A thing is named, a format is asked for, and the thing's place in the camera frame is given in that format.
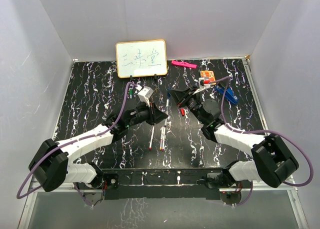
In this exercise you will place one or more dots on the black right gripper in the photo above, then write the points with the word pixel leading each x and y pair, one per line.
pixel 179 95

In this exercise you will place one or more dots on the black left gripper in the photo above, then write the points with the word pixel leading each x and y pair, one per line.
pixel 155 116

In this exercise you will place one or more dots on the green whiteboard pen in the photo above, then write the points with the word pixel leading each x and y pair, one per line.
pixel 130 96

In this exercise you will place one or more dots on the blue whiteboard pen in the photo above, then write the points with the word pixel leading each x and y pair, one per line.
pixel 167 109

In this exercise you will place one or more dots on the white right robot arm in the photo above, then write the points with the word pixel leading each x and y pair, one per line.
pixel 272 161

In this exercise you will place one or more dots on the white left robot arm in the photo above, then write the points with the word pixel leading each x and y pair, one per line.
pixel 54 163

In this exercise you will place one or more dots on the yellow whiteboard pen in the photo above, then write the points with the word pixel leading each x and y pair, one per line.
pixel 161 138

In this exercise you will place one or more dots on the purple whiteboard pen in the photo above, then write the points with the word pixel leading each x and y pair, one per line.
pixel 164 139

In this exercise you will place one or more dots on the red pen cap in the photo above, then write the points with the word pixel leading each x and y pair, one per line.
pixel 182 112

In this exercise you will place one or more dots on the red whiteboard pen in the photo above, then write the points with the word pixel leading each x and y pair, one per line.
pixel 151 137

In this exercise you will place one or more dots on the small yellow-framed whiteboard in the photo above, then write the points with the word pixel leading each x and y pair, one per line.
pixel 145 58

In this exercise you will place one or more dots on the blue stapler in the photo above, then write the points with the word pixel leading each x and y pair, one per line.
pixel 229 94

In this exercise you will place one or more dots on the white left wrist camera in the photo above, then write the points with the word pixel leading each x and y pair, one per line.
pixel 145 94

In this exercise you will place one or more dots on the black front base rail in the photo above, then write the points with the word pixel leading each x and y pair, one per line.
pixel 170 183

